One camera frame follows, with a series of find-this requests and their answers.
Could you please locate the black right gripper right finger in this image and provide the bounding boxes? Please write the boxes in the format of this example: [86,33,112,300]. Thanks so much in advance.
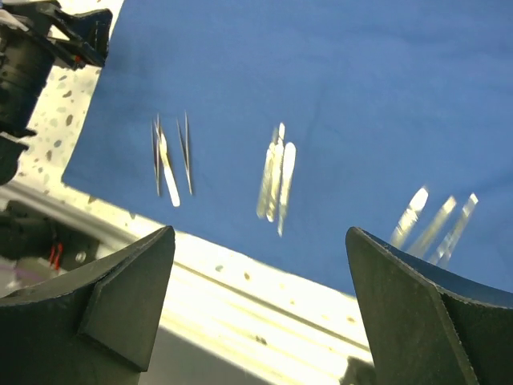
[345,227,512,384]

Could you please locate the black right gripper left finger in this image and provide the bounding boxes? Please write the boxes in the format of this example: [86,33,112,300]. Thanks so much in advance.
[1,226,176,385]

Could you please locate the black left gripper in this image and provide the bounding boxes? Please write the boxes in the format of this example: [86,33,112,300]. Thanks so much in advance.
[0,7,114,137]

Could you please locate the silver surgical forceps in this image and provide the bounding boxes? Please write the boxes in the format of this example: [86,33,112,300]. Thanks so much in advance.
[407,196,457,259]
[428,193,479,269]

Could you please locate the silver scalpel handle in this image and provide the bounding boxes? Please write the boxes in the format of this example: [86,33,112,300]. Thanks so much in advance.
[277,142,297,237]
[266,123,285,222]
[256,143,275,222]

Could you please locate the blue surgical cloth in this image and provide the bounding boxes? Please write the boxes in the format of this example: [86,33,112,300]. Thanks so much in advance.
[63,1,512,293]

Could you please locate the silver surgical scissors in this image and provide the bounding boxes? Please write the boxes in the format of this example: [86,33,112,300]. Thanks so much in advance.
[390,186,429,249]

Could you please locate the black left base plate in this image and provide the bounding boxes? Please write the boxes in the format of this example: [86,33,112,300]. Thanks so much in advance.
[1,201,99,271]

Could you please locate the aluminium front rail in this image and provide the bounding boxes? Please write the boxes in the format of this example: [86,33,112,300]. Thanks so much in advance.
[1,181,372,384]

